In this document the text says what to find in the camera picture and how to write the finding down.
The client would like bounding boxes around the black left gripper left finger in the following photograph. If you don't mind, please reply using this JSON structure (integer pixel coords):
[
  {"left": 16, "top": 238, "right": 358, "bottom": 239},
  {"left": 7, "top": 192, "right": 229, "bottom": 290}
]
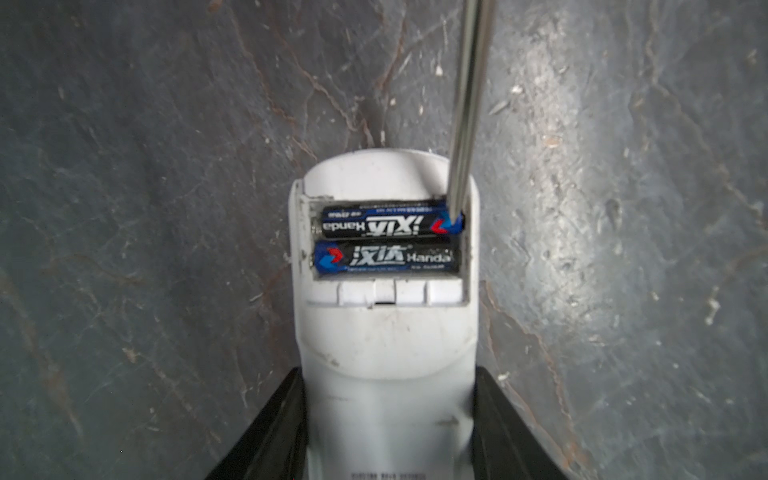
[{"left": 206, "top": 367, "right": 308, "bottom": 480}]

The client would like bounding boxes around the black blue AAA battery upper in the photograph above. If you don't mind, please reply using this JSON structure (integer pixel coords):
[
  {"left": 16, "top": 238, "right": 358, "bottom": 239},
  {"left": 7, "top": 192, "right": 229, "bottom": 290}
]
[{"left": 313, "top": 199, "right": 464, "bottom": 239}]

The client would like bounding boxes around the black blue AAA battery lower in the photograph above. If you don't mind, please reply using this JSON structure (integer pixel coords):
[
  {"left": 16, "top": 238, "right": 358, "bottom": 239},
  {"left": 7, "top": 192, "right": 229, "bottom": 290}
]
[{"left": 313, "top": 238, "right": 461, "bottom": 275}]

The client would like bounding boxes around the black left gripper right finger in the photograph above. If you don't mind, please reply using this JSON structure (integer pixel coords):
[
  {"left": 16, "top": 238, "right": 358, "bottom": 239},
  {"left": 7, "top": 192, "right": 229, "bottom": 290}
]
[{"left": 471, "top": 367, "right": 567, "bottom": 480}]

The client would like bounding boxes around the white remote control back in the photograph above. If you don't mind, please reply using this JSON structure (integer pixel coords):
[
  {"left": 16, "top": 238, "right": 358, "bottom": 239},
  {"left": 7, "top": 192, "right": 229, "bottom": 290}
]
[{"left": 288, "top": 149, "right": 479, "bottom": 479}]

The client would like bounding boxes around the black blue aaa battery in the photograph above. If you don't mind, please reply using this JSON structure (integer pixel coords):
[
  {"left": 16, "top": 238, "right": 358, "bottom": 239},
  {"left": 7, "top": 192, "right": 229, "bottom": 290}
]
[
  {"left": 313, "top": 199, "right": 464, "bottom": 239},
  {"left": 313, "top": 238, "right": 461, "bottom": 275}
]

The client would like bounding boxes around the clear handle screwdriver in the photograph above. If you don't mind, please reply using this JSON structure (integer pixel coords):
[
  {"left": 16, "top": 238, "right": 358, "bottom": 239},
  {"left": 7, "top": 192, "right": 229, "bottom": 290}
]
[{"left": 446, "top": 0, "right": 496, "bottom": 222}]

